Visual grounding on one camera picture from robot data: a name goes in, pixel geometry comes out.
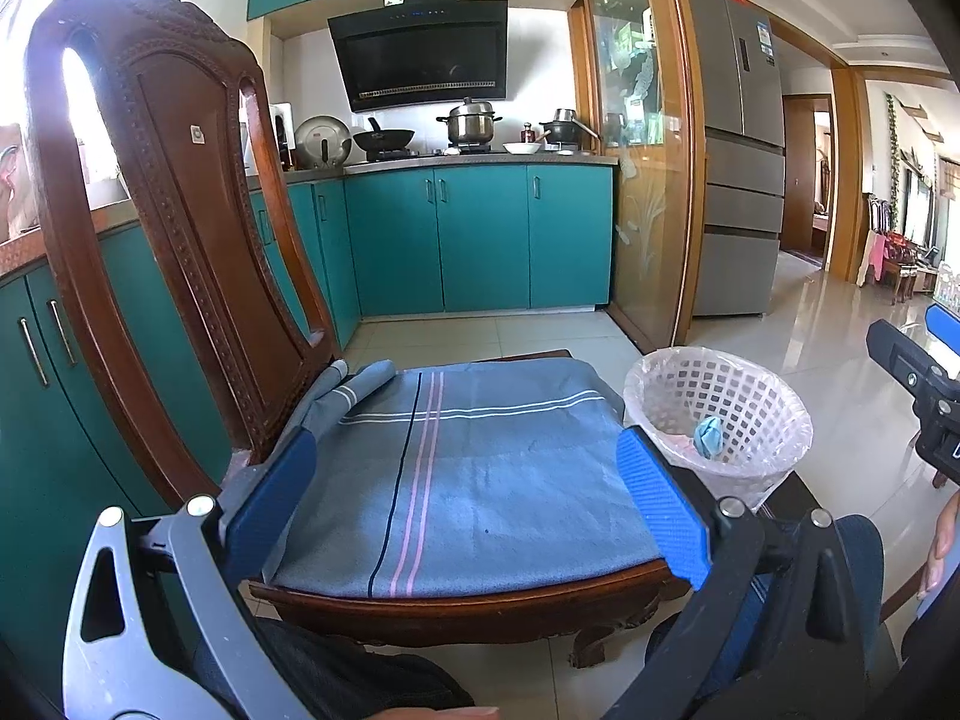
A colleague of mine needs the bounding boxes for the background wooden chairs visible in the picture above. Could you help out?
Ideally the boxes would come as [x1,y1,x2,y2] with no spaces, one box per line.
[866,195,938,305]

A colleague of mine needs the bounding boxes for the bright kitchen window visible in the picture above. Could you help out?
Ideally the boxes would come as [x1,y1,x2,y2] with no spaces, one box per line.
[0,0,248,241]

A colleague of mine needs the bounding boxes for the wooden doorway frame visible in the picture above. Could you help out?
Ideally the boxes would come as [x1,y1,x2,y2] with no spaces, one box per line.
[772,15,871,286]

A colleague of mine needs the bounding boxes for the black pot with steel bowl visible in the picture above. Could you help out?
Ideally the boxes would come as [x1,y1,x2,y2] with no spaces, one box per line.
[540,109,593,147]

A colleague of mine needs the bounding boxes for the teal base cabinets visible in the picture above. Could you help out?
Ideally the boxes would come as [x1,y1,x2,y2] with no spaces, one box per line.
[0,161,616,541]

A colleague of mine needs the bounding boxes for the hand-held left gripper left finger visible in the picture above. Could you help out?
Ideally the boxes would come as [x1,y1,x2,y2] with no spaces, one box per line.
[61,426,320,720]

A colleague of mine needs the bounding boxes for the pale green elastic-rimmed cover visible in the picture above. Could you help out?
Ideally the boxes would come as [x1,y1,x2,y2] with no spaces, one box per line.
[691,417,725,458]

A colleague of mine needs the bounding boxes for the grey kitchen countertop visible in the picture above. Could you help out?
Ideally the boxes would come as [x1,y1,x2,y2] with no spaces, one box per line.
[0,152,620,271]

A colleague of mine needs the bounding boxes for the gas stove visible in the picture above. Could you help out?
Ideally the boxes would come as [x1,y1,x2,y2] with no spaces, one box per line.
[367,148,496,160]

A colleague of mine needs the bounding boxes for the white plastic lattice basket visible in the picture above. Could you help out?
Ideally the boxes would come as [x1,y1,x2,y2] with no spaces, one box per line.
[622,346,815,511]

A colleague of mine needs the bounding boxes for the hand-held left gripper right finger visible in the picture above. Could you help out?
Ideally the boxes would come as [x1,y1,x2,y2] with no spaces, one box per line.
[600,426,867,720]

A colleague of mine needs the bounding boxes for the silver multi-door refrigerator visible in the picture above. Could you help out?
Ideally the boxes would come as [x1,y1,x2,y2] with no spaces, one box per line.
[686,0,786,317]

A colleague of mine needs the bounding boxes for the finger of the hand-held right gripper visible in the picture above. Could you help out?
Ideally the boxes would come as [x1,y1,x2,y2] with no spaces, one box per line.
[924,304,960,355]
[866,319,950,400]

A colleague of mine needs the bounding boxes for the clear plastic basket liner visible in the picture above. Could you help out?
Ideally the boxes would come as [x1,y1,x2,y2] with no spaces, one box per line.
[622,346,815,511]

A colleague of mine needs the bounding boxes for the person's left hand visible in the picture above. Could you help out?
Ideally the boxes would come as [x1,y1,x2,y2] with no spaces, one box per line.
[375,705,497,720]

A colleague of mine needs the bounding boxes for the carved wooden chair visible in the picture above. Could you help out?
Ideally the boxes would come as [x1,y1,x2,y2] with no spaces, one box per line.
[22,0,691,672]

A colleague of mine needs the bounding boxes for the blue striped seat cloth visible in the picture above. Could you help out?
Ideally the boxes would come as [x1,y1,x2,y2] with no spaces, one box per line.
[225,358,665,601]

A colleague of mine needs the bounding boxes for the wood-framed etched glass door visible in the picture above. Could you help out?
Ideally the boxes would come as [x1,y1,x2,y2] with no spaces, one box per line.
[568,0,706,353]

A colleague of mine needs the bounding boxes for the steel stockpot with lid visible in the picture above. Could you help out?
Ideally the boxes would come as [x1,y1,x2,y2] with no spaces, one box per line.
[437,96,503,147]

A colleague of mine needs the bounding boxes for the round steel pot lid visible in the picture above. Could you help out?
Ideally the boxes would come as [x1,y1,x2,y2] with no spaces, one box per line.
[294,115,352,168]

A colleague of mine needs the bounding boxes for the black wok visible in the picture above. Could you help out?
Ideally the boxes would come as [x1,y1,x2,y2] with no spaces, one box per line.
[352,116,416,153]

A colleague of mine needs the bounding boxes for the person's right hand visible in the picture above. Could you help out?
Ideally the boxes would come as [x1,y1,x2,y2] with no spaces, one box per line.
[916,491,960,602]

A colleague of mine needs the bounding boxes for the white countertop appliance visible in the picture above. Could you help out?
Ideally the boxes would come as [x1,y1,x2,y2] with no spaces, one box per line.
[270,101,295,170]

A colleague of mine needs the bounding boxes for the black range hood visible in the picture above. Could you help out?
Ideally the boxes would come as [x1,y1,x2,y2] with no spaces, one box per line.
[328,0,509,113]

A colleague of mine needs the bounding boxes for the green hanging vine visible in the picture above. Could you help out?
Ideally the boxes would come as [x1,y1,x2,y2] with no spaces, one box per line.
[885,94,901,230]

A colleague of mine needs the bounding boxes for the pink hanging garment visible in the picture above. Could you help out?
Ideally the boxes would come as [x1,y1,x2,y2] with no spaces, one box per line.
[857,231,886,287]

